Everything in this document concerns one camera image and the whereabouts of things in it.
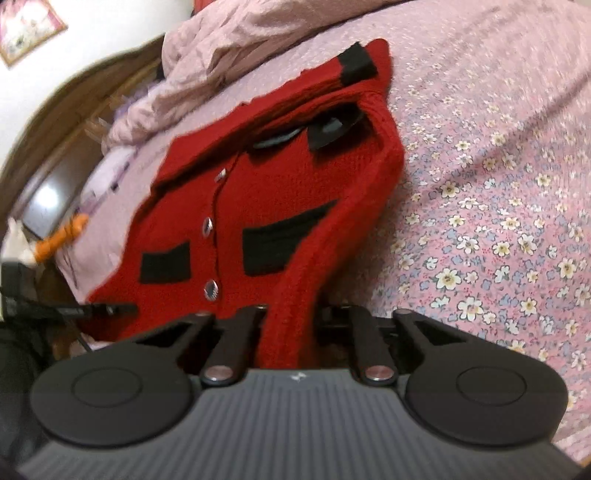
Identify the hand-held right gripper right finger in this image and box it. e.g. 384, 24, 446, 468
323, 305, 467, 387

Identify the white fluffy object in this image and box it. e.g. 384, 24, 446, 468
0, 217, 38, 269

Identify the red knit cardigan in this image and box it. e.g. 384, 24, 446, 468
85, 39, 407, 370

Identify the pink floral bed sheet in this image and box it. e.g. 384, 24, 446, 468
55, 0, 591, 462

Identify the pale lilac pillow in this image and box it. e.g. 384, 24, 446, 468
78, 92, 155, 217

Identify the pink floral quilt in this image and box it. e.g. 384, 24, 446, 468
102, 0, 342, 148

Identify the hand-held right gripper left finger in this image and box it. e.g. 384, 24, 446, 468
134, 305, 267, 387

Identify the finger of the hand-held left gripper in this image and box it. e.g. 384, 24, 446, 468
65, 302, 138, 320

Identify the orange plush toy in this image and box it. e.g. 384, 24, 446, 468
34, 215, 88, 266

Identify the framed wall picture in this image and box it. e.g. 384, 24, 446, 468
0, 0, 68, 66

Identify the wooden headboard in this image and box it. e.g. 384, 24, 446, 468
0, 32, 167, 241

